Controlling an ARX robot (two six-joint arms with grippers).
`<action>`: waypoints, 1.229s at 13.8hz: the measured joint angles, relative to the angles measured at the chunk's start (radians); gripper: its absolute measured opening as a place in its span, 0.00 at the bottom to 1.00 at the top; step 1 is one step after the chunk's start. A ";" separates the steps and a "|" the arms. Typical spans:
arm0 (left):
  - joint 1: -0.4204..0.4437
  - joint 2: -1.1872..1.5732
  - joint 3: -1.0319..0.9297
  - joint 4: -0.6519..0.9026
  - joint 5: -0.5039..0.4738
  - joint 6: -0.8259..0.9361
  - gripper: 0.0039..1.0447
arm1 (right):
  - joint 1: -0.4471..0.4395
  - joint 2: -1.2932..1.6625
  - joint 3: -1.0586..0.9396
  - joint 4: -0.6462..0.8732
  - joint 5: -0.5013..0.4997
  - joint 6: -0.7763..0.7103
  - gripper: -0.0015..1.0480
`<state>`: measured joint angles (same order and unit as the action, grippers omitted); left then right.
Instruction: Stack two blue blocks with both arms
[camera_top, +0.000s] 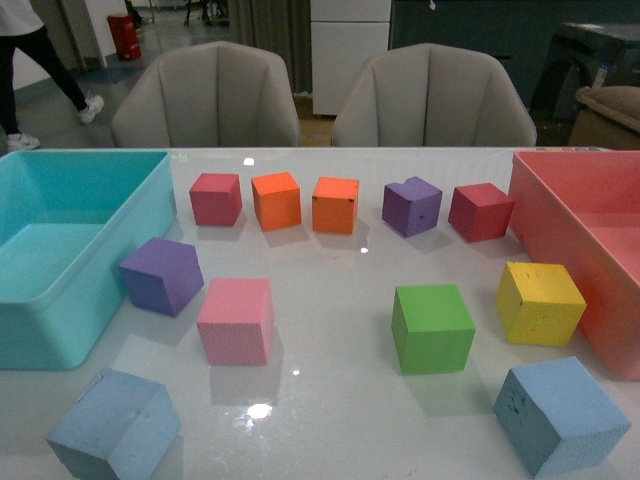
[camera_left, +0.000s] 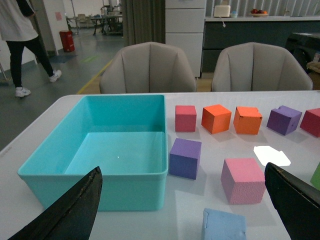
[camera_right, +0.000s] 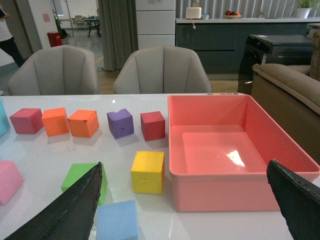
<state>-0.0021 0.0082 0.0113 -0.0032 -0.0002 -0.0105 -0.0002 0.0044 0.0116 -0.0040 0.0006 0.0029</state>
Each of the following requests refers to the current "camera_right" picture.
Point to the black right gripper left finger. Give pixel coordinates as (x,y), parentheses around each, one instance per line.
(68,217)

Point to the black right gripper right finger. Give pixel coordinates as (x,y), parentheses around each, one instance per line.
(298,200)

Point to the light blue foam block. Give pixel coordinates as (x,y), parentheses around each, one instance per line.
(118,221)

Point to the green foam block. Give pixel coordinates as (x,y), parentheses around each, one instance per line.
(77,170)

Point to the pink foam block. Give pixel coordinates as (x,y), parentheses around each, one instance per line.
(10,180)

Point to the yellow foam block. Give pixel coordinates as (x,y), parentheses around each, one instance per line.
(148,172)

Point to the orange foam block right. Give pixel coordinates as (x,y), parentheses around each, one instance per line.
(83,123)

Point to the orange foam block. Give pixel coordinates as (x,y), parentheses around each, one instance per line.
(55,121)
(83,123)

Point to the orange foam block left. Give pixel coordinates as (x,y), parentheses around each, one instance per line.
(55,121)

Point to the pink plastic bin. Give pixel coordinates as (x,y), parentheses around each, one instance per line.
(219,150)

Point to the magenta foam block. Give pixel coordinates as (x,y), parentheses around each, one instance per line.
(27,121)

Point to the purple notched foam block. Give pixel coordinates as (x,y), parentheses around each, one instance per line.
(120,123)

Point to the beige sofa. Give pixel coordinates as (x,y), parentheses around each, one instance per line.
(290,94)

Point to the cyan plastic bin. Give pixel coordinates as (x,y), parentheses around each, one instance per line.
(4,122)

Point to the dark red foam block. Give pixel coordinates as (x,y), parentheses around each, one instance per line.
(152,125)

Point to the grey armchair left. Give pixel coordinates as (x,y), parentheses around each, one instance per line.
(60,70)

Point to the grey armchair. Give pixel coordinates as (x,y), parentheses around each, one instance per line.
(60,70)
(162,70)

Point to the black machine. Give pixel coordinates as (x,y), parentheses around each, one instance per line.
(272,49)

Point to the grey armchair right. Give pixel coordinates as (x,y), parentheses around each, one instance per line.
(162,70)

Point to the dark grey counter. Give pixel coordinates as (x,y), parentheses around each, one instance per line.
(220,42)

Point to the red fire box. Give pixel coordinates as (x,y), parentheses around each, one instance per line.
(54,39)

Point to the person in white shirt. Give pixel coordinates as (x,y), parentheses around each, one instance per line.
(7,41)

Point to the potted plant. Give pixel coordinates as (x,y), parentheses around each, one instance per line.
(302,8)

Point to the fruit plate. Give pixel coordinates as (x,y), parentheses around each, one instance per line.
(232,14)

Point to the grey curtain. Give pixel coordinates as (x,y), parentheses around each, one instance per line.
(118,27)

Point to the white drawer cabinet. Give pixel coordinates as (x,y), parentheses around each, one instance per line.
(155,20)

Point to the white toaster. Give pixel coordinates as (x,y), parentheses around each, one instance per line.
(193,13)

